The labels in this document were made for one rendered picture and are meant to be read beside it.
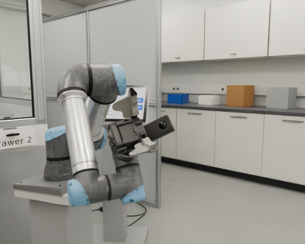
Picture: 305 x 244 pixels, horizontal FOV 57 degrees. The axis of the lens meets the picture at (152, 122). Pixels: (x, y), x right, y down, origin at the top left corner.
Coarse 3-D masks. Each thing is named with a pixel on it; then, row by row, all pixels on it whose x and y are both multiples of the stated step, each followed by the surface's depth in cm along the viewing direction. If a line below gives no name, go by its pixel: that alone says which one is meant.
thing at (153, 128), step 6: (156, 120) 75; (162, 120) 74; (168, 120) 74; (144, 126) 75; (150, 126) 75; (156, 126) 74; (162, 126) 73; (168, 126) 73; (150, 132) 75; (156, 132) 74; (162, 132) 74; (168, 132) 74; (150, 138) 74; (156, 138) 75
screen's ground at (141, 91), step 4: (128, 88) 201; (136, 88) 200; (140, 88) 200; (144, 88) 199; (140, 92) 198; (144, 92) 197; (88, 96) 200; (140, 96) 196; (144, 96) 195; (88, 100) 198; (116, 100) 196; (144, 100) 194; (140, 104) 192; (116, 112) 190; (120, 112) 190; (140, 112) 188; (116, 116) 188; (120, 116) 188; (140, 116) 187
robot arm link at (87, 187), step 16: (80, 64) 95; (64, 80) 91; (80, 80) 92; (64, 96) 89; (80, 96) 91; (64, 112) 88; (80, 112) 87; (80, 128) 85; (80, 144) 82; (80, 160) 80; (96, 160) 83; (80, 176) 78; (96, 176) 79; (80, 192) 75; (96, 192) 77
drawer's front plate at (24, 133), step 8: (32, 128) 180; (0, 136) 167; (16, 136) 174; (24, 136) 177; (32, 136) 180; (0, 144) 168; (8, 144) 171; (16, 144) 174; (24, 144) 177; (32, 144) 181
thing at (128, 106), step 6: (132, 90) 64; (126, 96) 66; (132, 96) 65; (120, 102) 66; (126, 102) 67; (132, 102) 66; (114, 108) 66; (120, 108) 67; (126, 108) 68; (132, 108) 67; (126, 114) 69; (132, 114) 68; (138, 114) 69
